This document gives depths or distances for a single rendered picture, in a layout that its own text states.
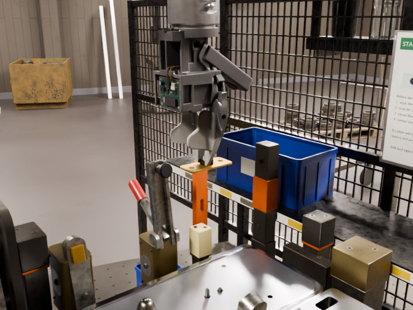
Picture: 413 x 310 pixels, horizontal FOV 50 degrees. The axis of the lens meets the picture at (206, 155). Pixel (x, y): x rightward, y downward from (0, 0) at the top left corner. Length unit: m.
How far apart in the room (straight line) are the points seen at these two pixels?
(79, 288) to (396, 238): 0.65
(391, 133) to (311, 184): 0.22
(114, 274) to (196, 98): 0.94
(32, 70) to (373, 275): 7.28
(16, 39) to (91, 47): 1.35
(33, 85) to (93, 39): 1.88
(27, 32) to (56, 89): 1.65
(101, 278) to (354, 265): 0.85
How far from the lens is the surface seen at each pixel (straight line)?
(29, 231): 0.86
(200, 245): 0.94
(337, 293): 0.89
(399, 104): 1.13
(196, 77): 0.65
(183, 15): 0.65
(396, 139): 1.14
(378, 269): 0.92
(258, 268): 0.93
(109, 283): 1.46
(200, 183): 0.94
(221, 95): 0.67
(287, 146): 1.30
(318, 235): 0.97
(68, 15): 9.15
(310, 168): 1.12
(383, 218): 1.14
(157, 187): 0.88
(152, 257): 0.92
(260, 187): 1.08
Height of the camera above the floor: 1.48
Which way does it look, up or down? 17 degrees down
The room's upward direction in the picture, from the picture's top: straight up
